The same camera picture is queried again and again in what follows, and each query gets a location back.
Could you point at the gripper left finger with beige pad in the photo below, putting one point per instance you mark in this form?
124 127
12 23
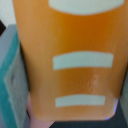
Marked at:
13 80

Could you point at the gripper right finger with beige pad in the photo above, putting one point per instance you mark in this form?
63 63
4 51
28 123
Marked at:
121 116

